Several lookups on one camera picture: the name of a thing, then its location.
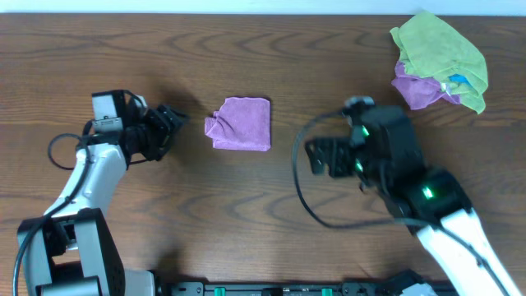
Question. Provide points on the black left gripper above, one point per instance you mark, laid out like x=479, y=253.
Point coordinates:
x=160, y=129

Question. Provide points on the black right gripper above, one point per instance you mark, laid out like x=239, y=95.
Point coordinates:
x=339, y=147

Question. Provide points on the purple microfibre cloth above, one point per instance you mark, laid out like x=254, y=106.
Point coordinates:
x=241, y=123

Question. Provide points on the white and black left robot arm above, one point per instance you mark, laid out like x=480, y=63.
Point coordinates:
x=69, y=250

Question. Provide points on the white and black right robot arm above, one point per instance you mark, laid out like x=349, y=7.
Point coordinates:
x=429, y=201

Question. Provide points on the green microfibre cloth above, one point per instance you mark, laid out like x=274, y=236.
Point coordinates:
x=430, y=47

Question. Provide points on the blue cloth in pile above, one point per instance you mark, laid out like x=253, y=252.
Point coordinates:
x=457, y=78

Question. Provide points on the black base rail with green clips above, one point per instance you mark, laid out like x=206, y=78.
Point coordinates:
x=194, y=288

